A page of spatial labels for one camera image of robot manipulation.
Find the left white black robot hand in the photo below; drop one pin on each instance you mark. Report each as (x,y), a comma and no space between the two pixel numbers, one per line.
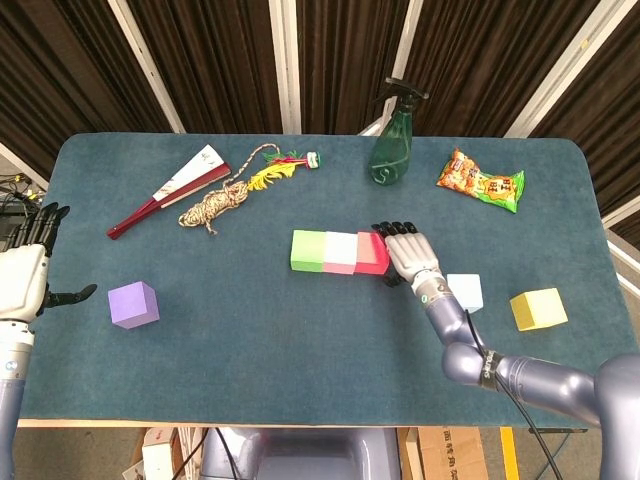
(20,280)

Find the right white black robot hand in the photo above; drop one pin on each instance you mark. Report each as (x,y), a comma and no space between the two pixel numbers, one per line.
(412,255)

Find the red foam cube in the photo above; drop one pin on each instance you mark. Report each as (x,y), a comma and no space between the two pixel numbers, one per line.
(371,252)

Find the light blue foam cube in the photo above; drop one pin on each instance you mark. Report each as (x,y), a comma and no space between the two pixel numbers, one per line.
(467,292)

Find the pink foam cube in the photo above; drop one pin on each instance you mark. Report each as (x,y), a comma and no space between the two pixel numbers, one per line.
(341,247)

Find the green foam cube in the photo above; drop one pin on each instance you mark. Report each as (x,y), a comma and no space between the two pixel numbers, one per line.
(307,247)

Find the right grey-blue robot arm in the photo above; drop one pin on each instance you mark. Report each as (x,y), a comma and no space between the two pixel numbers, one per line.
(550,382)

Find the orange green snack bag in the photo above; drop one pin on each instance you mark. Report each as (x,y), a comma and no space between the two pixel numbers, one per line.
(480,182)

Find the green plastic spray bottle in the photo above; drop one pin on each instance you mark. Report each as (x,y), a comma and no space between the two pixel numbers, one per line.
(392,150)

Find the purple foam cube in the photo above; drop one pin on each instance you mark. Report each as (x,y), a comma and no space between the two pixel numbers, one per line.
(132,305)

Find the yellow foam cube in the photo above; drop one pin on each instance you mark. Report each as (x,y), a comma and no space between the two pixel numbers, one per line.
(545,307)

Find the blue felt table cover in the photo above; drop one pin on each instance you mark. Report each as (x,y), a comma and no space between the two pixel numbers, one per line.
(300,350)

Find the yellow feather shuttlecock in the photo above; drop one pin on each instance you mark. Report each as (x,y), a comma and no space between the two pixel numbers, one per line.
(270,175)

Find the red and white folding fan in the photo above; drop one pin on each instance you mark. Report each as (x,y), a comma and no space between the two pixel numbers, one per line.
(192,175)

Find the brown cardboard box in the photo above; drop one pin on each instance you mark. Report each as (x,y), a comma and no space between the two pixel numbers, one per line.
(452,455)

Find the white cardboard box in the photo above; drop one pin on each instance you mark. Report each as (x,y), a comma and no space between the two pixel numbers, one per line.
(157,457)

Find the grey-blue robot torso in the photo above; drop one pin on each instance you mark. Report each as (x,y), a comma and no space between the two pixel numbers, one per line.
(310,455)

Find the dark brown curtain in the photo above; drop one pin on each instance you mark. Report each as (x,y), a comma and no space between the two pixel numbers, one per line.
(220,60)

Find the white partition frame post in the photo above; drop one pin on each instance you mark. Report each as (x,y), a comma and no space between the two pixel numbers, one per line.
(409,35)
(570,55)
(284,60)
(143,55)

